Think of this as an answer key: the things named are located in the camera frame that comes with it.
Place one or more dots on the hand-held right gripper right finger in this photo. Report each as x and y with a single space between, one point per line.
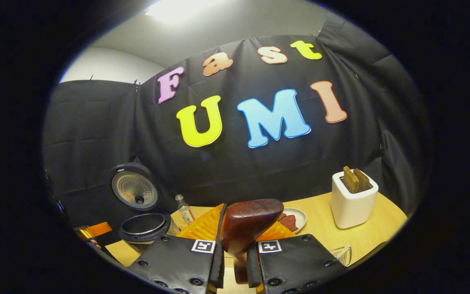
253 265

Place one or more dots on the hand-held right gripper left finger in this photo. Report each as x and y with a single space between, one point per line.
218 261

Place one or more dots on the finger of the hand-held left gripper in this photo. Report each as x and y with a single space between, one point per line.
96 230

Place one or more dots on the brown wooden spoon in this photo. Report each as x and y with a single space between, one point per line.
247 220

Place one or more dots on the dark grey rice cooker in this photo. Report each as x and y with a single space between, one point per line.
133 188

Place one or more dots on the brown meat piece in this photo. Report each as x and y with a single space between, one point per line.
290 223
282 216

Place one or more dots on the small glass bottle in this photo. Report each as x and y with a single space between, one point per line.
185 212

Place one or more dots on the round white plate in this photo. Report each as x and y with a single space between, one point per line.
301 218

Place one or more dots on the black backdrop cloth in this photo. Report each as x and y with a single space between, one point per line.
96 122

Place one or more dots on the white toaster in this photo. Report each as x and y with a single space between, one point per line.
351 208

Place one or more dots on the brown toast slice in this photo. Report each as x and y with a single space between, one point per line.
350 179
363 179

